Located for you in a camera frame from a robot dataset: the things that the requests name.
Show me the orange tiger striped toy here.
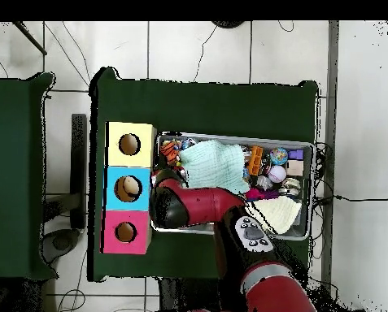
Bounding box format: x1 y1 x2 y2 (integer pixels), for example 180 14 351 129
159 139 181 163

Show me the clear mesh bin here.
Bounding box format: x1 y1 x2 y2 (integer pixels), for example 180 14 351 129
155 132 315 241

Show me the wooden box with three holes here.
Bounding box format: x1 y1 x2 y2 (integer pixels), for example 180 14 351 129
102 121 159 255

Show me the mint green cloth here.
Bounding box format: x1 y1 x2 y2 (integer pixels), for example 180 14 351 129
179 139 251 195

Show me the orange plastic toy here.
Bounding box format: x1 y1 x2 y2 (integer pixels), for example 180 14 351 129
248 145 265 176

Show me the white baseball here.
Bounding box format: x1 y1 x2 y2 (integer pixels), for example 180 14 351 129
268 165 288 184

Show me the colourful speckled ball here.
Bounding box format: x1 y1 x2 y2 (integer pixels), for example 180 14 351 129
270 147 290 166

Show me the cream yellow cloth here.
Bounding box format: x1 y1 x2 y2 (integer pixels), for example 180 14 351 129
245 196 303 235

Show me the plain wooden block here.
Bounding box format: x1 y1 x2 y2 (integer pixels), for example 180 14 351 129
287 159 306 177

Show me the black floor cable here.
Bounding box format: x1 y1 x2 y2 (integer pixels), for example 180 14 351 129
333 193 388 202

